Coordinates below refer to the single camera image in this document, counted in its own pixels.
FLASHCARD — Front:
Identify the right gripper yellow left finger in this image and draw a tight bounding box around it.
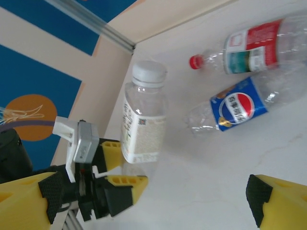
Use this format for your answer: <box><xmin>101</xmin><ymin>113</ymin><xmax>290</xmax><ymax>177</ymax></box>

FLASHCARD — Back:
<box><xmin>0</xmin><ymin>171</ymin><xmax>67</xmax><ymax>230</ymax></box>

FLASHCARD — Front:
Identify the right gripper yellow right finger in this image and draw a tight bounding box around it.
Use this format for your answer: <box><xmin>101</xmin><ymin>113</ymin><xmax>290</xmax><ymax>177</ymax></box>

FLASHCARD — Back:
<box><xmin>245</xmin><ymin>173</ymin><xmax>307</xmax><ymax>230</ymax></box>

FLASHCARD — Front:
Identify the clear bottle white flower label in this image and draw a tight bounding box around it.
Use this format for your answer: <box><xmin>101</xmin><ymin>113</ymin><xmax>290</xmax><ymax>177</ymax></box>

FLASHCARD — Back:
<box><xmin>119</xmin><ymin>60</ymin><xmax>168</xmax><ymax>179</ymax></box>

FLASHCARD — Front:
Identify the clear bottle blue Pepsi label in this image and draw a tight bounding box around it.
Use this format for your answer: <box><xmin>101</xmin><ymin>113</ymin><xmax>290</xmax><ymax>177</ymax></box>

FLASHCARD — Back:
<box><xmin>183</xmin><ymin>76</ymin><xmax>307</xmax><ymax>139</ymax></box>

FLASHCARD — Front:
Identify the large clear bottle red cap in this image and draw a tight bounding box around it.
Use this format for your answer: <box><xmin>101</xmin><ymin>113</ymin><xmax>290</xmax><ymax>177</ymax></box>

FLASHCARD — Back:
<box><xmin>189</xmin><ymin>18</ymin><xmax>307</xmax><ymax>75</ymax></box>

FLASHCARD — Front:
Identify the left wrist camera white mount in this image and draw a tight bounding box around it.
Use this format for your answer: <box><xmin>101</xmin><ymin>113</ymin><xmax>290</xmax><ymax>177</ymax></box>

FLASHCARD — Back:
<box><xmin>52</xmin><ymin>116</ymin><xmax>106</xmax><ymax>183</ymax></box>

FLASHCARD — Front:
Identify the aluminium table side rail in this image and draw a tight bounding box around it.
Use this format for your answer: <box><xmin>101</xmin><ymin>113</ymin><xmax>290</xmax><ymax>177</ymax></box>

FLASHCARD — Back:
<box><xmin>62</xmin><ymin>207</ymin><xmax>84</xmax><ymax>230</ymax></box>

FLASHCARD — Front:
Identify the aluminium corner post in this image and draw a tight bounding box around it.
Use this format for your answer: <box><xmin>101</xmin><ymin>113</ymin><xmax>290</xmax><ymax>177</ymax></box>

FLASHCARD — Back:
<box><xmin>44</xmin><ymin>0</ymin><xmax>138</xmax><ymax>56</ymax></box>

